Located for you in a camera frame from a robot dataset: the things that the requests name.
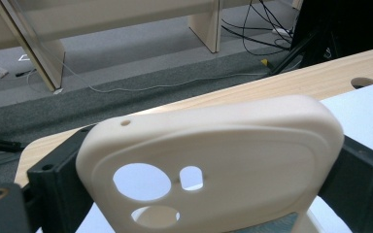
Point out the white plastic tray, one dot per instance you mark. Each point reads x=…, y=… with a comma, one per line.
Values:
x=149, y=219

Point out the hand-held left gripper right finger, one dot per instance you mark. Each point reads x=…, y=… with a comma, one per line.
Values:
x=359, y=181

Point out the black tripod stand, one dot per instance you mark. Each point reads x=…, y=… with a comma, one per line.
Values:
x=291, y=55

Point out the beige wooden bench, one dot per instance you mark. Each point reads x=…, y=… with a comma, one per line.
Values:
x=110, y=13

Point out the beige printed phone case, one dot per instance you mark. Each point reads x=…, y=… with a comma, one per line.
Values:
x=239, y=145

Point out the white paper sheet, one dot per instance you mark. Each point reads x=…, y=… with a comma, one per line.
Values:
x=362, y=106

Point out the small white floor scrap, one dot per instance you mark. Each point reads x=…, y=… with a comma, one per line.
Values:
x=0, y=73

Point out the dark metal rail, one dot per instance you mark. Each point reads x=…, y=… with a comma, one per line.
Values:
x=0, y=144

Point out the dark curtain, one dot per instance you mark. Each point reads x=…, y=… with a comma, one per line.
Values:
x=362, y=19

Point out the white power strip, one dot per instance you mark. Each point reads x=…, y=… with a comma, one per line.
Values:
x=281, y=31

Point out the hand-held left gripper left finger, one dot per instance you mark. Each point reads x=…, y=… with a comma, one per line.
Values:
x=61, y=181

